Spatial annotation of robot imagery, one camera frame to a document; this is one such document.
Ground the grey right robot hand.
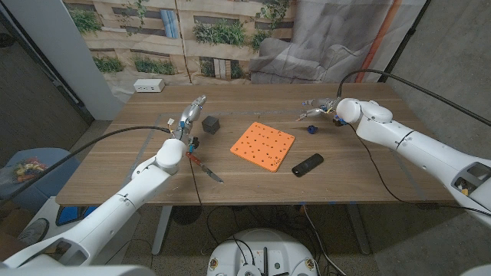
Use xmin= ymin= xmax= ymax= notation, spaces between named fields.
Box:
xmin=295 ymin=97 xmax=341 ymax=123

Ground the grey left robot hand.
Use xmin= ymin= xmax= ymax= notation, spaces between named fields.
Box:
xmin=173 ymin=94 xmax=209 ymax=145

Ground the orange peg board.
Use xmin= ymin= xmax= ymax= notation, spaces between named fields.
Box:
xmin=229 ymin=121 xmax=297 ymax=173

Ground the dark grey block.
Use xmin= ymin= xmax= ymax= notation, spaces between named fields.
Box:
xmin=201 ymin=115 xmax=222 ymax=136

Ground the black TV remote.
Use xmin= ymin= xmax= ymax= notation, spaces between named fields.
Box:
xmin=291 ymin=153 xmax=325 ymax=178

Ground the white power strip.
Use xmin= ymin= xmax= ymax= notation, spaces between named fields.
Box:
xmin=133 ymin=78 xmax=166 ymax=94

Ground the black round floor base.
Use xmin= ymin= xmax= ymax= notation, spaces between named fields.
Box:
xmin=170 ymin=205 xmax=203 ymax=226

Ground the white table leg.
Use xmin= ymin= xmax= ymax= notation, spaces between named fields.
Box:
xmin=344 ymin=203 xmax=371 ymax=255
xmin=150 ymin=205 xmax=174 ymax=256

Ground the white pillar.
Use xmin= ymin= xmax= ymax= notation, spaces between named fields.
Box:
xmin=2 ymin=0 xmax=124 ymax=121

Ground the blue-grey stool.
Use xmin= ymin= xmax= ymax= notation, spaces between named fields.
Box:
xmin=0 ymin=147 xmax=82 ymax=209

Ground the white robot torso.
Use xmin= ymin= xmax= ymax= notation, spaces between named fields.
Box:
xmin=206 ymin=228 xmax=319 ymax=276

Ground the bag of colourful toys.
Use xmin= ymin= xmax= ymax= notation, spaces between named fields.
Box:
xmin=12 ymin=156 xmax=50 ymax=184

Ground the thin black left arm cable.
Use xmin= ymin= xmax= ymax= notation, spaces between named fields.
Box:
xmin=188 ymin=156 xmax=204 ymax=209

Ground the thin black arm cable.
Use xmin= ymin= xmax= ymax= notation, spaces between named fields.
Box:
xmin=346 ymin=122 xmax=491 ymax=212
xmin=188 ymin=156 xmax=204 ymax=209

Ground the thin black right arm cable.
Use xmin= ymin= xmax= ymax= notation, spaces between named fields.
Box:
xmin=346 ymin=122 xmax=491 ymax=212

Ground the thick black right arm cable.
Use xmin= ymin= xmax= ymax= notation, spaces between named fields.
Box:
xmin=336 ymin=68 xmax=491 ymax=128

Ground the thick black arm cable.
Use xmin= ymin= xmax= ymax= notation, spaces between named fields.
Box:
xmin=336 ymin=68 xmax=491 ymax=128
xmin=0 ymin=126 xmax=174 ymax=201

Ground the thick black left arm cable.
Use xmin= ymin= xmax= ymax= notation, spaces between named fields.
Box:
xmin=0 ymin=126 xmax=174 ymax=201

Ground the grey floor cable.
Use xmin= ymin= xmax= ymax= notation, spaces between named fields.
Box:
xmin=302 ymin=205 xmax=348 ymax=276

